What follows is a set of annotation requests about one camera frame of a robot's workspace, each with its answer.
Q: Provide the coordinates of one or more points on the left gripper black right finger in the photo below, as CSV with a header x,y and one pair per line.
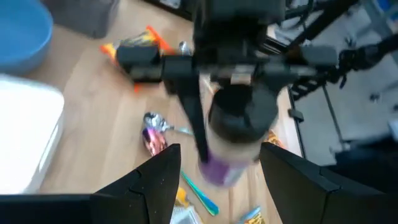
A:
x,y
298,193

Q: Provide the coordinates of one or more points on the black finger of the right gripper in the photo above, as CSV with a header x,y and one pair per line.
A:
x,y
194,118

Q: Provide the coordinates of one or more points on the grey plastic bin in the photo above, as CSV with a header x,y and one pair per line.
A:
x,y
84,15

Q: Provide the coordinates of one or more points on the yellow blue ramen packet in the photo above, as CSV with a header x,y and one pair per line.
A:
x,y
253,217

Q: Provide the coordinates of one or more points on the spice bottle purple label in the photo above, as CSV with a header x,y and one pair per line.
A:
x,y
230,155

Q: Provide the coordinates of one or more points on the yellow and silver ramen packet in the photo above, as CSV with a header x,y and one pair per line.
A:
x,y
183,214

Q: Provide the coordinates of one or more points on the orange ramen packet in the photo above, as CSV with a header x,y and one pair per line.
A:
x,y
140,39

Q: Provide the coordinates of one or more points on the blue bowl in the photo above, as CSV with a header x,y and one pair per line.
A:
x,y
21,34

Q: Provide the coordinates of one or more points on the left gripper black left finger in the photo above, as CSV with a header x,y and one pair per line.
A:
x,y
149,193

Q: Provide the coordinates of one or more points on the white plastic bin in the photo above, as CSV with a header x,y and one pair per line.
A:
x,y
28,130

